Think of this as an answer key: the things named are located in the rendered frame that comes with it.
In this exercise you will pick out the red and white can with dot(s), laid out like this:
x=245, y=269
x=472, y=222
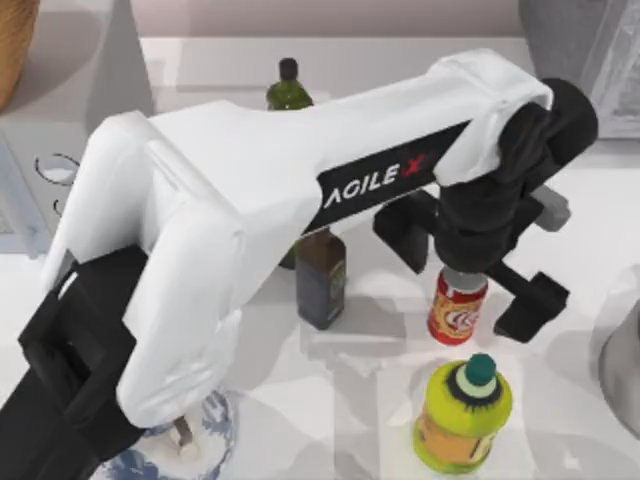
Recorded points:
x=455, y=310

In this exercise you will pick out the pale grey rounded box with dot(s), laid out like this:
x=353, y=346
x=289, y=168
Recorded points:
x=554, y=207

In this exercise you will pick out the dark olive square bottle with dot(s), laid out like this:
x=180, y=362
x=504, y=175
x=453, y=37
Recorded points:
x=320, y=280

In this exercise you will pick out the grey metal pot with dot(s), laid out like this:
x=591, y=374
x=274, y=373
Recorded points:
x=622, y=360

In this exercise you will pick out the yellow bottle with green cap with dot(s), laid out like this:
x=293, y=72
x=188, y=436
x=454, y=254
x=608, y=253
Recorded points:
x=460, y=420

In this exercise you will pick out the green glass bottle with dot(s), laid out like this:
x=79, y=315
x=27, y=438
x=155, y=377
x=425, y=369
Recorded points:
x=287, y=92

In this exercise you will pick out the translucent grey box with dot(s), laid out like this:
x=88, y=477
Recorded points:
x=617, y=90

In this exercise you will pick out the grey rounded vessel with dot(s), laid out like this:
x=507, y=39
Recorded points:
x=555, y=35

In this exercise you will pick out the blue and white plate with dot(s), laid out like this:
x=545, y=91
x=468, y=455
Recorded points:
x=215, y=430

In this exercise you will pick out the white and brown utensil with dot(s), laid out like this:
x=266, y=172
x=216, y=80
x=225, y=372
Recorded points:
x=186, y=442

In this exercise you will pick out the microwave knob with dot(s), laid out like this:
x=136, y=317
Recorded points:
x=55, y=167

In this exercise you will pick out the pale microwave oven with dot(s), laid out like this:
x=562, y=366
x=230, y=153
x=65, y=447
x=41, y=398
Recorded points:
x=22, y=200

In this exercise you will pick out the wooden basket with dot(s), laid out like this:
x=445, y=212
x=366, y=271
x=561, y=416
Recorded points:
x=15, y=45

